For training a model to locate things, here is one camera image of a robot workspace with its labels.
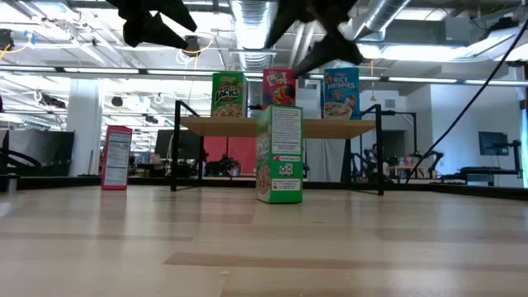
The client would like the white building column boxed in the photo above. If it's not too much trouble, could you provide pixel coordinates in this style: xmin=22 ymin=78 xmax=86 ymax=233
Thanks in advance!
xmin=68 ymin=78 xmax=103 ymax=177

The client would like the black hanging ceiling camera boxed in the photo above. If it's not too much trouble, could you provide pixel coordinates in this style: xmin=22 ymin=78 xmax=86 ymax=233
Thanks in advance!
xmin=181 ymin=35 xmax=202 ymax=58

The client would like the black wall screen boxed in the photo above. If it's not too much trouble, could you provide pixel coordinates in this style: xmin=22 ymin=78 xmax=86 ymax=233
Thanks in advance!
xmin=478 ymin=130 xmax=511 ymax=157

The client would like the wooden shelf black metal frame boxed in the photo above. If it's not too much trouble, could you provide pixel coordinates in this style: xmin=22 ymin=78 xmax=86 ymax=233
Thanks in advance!
xmin=170 ymin=99 xmax=385 ymax=197

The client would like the red Froot Loops cereal box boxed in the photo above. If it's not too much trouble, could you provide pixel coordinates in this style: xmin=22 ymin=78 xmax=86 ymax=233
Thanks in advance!
xmin=262 ymin=68 xmax=297 ymax=110
xmin=100 ymin=125 xmax=134 ymax=191

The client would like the silver ceiling ventilation duct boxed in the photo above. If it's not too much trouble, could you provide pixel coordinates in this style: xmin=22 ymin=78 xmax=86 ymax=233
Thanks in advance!
xmin=350 ymin=0 xmax=413 ymax=42
xmin=229 ymin=0 xmax=278 ymax=106

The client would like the person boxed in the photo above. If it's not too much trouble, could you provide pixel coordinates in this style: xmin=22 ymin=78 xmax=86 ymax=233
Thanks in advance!
xmin=368 ymin=143 xmax=391 ymax=179

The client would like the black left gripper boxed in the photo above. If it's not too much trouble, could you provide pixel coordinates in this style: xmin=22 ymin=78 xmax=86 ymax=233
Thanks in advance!
xmin=106 ymin=0 xmax=198 ymax=50

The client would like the green Apple Jacks cereal box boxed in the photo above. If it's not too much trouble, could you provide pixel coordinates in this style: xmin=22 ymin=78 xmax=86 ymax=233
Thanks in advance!
xmin=211 ymin=71 xmax=248 ymax=119
xmin=255 ymin=104 xmax=304 ymax=205

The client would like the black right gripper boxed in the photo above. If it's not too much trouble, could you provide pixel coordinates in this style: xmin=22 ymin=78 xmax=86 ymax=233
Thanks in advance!
xmin=263 ymin=0 xmax=364 ymax=78

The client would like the blue Rice Krispies cereal box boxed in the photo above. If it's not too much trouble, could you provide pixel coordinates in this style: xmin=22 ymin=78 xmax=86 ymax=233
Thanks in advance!
xmin=323 ymin=66 xmax=361 ymax=121

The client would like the dark room partition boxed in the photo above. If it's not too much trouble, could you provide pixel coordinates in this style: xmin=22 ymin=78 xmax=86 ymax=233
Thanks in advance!
xmin=7 ymin=129 xmax=76 ymax=177

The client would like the long ceiling light rail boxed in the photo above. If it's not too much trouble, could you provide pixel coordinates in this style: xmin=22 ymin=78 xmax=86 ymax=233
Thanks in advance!
xmin=0 ymin=64 xmax=528 ymax=87

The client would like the black computer monitor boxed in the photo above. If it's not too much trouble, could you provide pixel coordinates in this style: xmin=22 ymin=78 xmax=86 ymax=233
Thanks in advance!
xmin=154 ymin=129 xmax=202 ymax=160

